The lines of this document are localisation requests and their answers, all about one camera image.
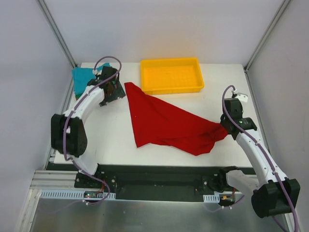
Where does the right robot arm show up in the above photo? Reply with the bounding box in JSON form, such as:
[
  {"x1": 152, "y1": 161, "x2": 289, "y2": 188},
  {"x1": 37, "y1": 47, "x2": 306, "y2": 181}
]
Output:
[{"x1": 208, "y1": 98, "x2": 300, "y2": 218}]

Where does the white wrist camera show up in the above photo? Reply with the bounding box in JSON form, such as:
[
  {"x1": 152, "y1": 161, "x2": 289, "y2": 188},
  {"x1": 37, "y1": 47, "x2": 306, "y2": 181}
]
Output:
[
  {"x1": 92, "y1": 70, "x2": 100, "y2": 75},
  {"x1": 232, "y1": 90, "x2": 249, "y2": 102}
]

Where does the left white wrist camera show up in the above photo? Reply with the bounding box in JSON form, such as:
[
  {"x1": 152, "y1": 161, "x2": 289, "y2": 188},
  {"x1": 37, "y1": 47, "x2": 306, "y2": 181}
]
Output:
[{"x1": 92, "y1": 70, "x2": 100, "y2": 75}]

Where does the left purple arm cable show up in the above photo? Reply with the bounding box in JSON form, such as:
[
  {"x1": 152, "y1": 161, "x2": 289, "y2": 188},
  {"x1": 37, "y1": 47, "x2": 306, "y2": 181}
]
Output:
[{"x1": 63, "y1": 56, "x2": 122, "y2": 179}]

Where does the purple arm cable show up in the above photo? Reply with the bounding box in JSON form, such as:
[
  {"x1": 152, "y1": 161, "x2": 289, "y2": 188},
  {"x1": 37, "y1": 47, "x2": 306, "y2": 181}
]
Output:
[
  {"x1": 222, "y1": 85, "x2": 300, "y2": 232},
  {"x1": 63, "y1": 56, "x2": 122, "y2": 179}
]

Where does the right white cable duct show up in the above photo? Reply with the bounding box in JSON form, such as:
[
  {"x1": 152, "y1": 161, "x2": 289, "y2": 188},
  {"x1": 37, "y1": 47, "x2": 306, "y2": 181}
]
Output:
[{"x1": 203, "y1": 194, "x2": 220, "y2": 203}]

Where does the white cable duct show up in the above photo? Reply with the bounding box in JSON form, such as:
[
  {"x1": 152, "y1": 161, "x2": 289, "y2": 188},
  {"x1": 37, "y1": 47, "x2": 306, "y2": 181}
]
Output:
[
  {"x1": 203, "y1": 194, "x2": 220, "y2": 203},
  {"x1": 41, "y1": 189, "x2": 116, "y2": 201}
]

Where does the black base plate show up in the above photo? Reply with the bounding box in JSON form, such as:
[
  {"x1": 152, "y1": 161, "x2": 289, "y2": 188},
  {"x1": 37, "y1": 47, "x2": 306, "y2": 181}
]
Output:
[{"x1": 45, "y1": 163, "x2": 244, "y2": 202}]

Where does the red t shirt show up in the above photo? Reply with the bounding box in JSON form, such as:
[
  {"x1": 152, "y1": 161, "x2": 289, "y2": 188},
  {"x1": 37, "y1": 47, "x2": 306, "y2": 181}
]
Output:
[{"x1": 125, "y1": 82, "x2": 227, "y2": 156}]

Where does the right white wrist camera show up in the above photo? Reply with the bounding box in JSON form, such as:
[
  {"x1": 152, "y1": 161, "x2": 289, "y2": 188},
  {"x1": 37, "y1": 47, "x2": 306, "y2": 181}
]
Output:
[{"x1": 232, "y1": 90, "x2": 249, "y2": 102}]

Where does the folded teal t shirt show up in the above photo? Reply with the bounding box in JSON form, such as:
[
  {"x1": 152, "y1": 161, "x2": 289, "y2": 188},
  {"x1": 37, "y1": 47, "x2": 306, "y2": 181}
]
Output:
[{"x1": 71, "y1": 62, "x2": 113, "y2": 95}]

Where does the yellow plastic bin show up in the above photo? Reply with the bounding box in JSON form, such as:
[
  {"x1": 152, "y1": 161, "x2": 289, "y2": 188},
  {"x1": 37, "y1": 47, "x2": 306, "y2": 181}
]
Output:
[{"x1": 140, "y1": 58, "x2": 205, "y2": 95}]

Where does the right aluminium frame post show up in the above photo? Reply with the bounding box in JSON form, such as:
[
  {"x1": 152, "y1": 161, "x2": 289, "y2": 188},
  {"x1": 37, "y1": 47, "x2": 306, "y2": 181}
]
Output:
[{"x1": 244, "y1": 0, "x2": 293, "y2": 73}]

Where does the aluminium frame post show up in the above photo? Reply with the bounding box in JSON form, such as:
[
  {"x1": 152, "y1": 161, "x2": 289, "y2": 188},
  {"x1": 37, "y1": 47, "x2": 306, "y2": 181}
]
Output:
[
  {"x1": 244, "y1": 0, "x2": 293, "y2": 73},
  {"x1": 36, "y1": 0, "x2": 77, "y2": 68}
]

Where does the left aluminium frame post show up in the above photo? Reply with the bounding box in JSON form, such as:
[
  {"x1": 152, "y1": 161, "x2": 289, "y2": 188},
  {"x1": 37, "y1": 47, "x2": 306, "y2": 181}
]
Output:
[{"x1": 36, "y1": 0, "x2": 77, "y2": 68}]

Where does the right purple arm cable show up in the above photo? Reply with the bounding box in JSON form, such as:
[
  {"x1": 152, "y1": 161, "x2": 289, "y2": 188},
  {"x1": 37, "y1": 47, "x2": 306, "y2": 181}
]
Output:
[{"x1": 222, "y1": 85, "x2": 300, "y2": 232}]

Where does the aluminium front rail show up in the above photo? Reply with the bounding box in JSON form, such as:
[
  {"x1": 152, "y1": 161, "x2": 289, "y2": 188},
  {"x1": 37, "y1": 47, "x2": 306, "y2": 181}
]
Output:
[{"x1": 30, "y1": 169, "x2": 294, "y2": 194}]

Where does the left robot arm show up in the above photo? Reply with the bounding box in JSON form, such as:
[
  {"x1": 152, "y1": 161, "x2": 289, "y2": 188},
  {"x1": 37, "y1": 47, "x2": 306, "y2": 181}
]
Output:
[{"x1": 51, "y1": 66, "x2": 126, "y2": 188}]

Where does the left white cable duct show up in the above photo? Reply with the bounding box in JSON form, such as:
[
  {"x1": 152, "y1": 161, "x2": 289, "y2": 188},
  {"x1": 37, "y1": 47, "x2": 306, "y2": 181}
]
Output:
[{"x1": 41, "y1": 189, "x2": 116, "y2": 201}]

